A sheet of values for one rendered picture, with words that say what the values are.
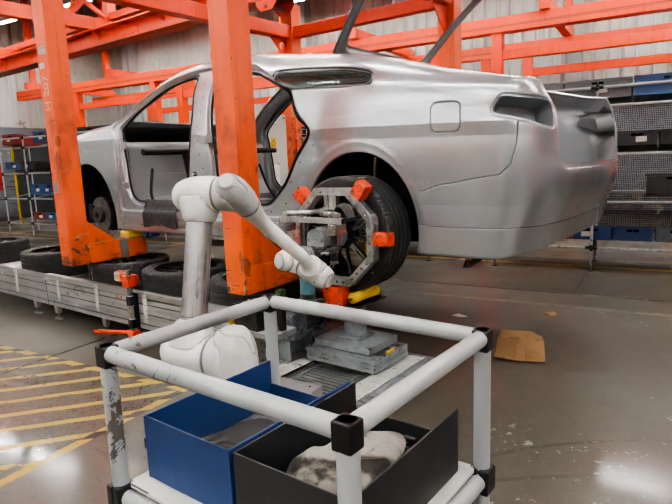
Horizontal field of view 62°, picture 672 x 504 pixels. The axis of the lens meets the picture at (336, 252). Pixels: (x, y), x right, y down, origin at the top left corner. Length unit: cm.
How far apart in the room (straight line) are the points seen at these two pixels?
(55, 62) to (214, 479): 420
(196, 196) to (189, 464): 138
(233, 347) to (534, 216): 165
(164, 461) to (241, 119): 243
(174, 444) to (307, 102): 278
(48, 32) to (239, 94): 203
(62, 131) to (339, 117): 230
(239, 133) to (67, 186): 195
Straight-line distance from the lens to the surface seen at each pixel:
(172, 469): 99
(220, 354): 209
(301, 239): 325
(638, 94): 644
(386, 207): 301
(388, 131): 315
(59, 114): 479
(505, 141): 287
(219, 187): 209
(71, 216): 479
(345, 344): 326
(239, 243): 321
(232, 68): 320
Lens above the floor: 128
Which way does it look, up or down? 9 degrees down
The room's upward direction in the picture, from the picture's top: 2 degrees counter-clockwise
